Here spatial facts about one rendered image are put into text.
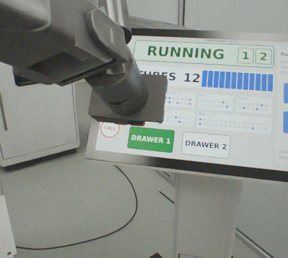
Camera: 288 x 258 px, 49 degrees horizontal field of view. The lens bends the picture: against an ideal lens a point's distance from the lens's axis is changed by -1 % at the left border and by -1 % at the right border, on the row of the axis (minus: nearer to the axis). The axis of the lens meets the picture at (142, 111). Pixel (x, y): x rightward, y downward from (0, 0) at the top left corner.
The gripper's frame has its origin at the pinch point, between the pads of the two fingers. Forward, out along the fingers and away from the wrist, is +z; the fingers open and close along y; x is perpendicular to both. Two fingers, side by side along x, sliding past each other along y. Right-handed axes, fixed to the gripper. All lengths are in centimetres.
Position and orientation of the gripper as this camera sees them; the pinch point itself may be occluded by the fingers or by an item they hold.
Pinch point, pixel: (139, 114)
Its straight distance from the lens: 51.4
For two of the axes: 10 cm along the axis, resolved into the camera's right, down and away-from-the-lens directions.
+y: -9.8, -0.8, 2.0
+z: 1.7, 2.9, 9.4
